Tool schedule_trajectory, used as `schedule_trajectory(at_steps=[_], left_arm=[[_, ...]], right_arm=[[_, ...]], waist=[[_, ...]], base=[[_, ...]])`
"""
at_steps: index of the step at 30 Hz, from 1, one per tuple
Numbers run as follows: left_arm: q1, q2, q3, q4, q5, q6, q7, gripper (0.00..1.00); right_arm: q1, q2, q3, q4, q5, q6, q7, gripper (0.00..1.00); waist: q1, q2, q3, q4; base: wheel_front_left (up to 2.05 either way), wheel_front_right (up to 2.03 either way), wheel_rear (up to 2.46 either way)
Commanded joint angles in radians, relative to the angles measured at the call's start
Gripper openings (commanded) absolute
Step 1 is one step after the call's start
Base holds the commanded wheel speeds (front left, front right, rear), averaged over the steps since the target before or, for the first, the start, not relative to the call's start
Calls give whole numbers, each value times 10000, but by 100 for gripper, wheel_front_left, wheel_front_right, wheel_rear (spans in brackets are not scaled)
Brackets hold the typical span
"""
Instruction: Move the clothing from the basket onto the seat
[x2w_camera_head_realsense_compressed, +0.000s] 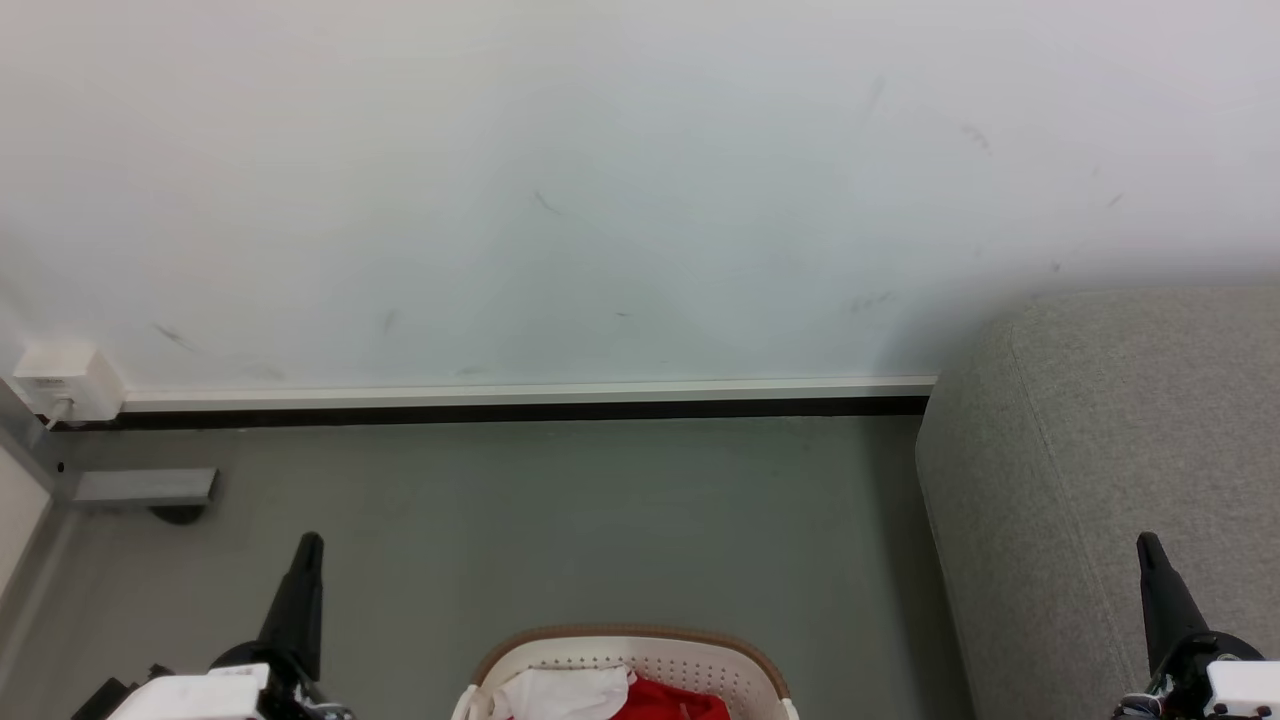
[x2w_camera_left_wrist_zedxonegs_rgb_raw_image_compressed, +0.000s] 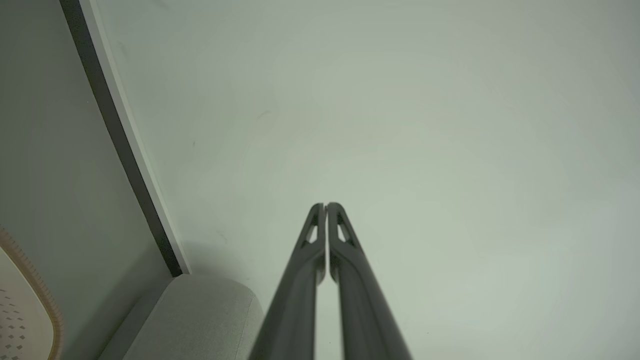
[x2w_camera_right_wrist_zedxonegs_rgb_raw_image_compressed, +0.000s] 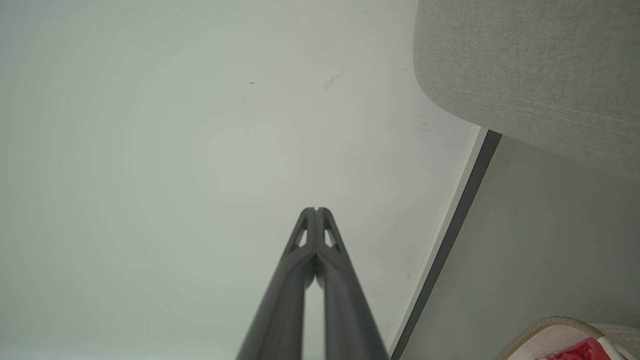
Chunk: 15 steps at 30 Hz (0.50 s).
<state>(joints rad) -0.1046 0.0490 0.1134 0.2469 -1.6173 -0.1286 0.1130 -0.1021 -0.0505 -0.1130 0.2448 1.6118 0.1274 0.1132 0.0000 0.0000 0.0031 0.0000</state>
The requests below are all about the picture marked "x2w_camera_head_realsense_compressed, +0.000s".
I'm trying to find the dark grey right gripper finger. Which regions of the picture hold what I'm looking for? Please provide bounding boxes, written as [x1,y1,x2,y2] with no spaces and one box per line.
[1137,532,1213,678]

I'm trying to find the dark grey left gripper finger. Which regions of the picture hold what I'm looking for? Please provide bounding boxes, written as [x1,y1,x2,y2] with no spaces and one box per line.
[256,532,325,683]

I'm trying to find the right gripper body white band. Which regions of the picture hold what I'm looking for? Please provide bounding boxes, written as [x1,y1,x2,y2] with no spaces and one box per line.
[1118,630,1280,720]

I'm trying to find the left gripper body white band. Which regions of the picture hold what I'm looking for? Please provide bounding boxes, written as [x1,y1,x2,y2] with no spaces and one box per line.
[105,642,353,720]

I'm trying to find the red white printed jersey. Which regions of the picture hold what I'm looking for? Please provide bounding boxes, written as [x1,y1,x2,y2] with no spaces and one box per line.
[490,665,638,720]

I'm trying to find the red white shorts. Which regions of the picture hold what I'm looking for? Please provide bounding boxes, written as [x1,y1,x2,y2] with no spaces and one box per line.
[610,677,731,720]

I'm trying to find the grey fabric sofa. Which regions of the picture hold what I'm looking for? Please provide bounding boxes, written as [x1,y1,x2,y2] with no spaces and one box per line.
[915,285,1280,720]

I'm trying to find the white side panel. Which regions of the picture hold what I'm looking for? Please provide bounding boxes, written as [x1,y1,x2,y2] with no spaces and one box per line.
[0,440,51,601]

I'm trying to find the white black baseboard strip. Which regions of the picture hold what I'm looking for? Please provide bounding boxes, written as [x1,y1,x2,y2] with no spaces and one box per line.
[50,375,938,431]

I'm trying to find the grey metal foot bracket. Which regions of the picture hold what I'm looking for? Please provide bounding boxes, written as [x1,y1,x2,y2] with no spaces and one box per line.
[72,468,219,509]

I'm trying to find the grey metal frame leg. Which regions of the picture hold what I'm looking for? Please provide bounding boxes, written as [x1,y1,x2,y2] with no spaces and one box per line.
[0,380,76,521]

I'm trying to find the white wall socket box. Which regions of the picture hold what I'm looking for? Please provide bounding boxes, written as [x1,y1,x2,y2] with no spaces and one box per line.
[12,343,126,426]

